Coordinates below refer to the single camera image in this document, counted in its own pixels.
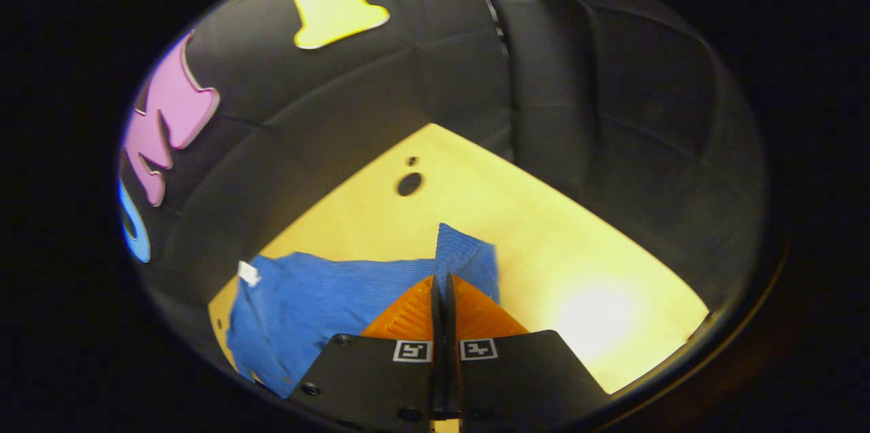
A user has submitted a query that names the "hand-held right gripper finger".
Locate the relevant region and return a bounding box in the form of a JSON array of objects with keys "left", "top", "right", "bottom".
[
  {"left": 445, "top": 273, "right": 610, "bottom": 432},
  {"left": 287, "top": 274, "right": 446, "bottom": 432}
]

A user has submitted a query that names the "blue corduroy jacket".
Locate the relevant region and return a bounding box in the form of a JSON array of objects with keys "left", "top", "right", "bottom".
[{"left": 226, "top": 222, "right": 502, "bottom": 400}]

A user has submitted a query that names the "black backdrop cloth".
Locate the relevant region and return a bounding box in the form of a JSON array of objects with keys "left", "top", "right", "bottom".
[{"left": 119, "top": 0, "right": 769, "bottom": 379}]

